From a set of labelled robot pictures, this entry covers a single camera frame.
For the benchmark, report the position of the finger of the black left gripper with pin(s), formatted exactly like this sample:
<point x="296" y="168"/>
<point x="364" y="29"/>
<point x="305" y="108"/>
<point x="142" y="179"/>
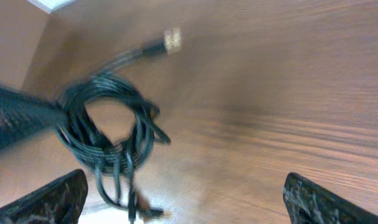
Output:
<point x="22" y="116"/>

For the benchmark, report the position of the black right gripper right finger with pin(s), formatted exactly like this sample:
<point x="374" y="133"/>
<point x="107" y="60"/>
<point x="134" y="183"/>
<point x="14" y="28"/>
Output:
<point x="310" y="203"/>

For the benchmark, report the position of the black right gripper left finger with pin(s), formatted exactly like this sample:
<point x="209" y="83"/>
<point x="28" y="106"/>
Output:
<point x="60" y="201"/>

